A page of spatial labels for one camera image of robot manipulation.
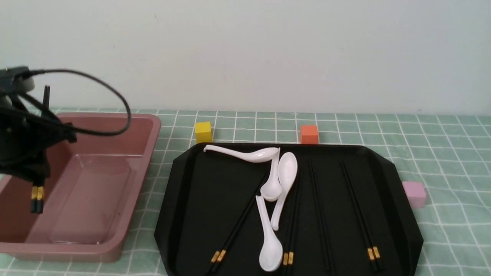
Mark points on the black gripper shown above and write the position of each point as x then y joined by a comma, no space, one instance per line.
24,141

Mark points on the pink plastic bin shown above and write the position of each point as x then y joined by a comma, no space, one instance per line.
89,199

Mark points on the yellow cube block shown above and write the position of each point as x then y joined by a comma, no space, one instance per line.
203,132

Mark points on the white spoon top horizontal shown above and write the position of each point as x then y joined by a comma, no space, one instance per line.
259,156

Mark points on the white spoon small middle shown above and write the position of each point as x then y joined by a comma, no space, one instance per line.
271,189

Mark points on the white spoon right middle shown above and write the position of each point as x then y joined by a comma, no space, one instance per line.
287,172

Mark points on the white spoon lower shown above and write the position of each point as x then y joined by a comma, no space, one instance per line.
271,253

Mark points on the orange cube block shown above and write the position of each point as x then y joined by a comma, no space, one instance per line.
309,134

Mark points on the plain black chopstick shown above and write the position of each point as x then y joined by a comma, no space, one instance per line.
320,218

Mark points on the black plastic tray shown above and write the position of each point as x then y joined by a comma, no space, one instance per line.
207,192

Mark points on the pink cube block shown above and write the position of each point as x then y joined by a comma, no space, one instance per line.
415,193

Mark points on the green checkered tablecloth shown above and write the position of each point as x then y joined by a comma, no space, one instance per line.
449,154

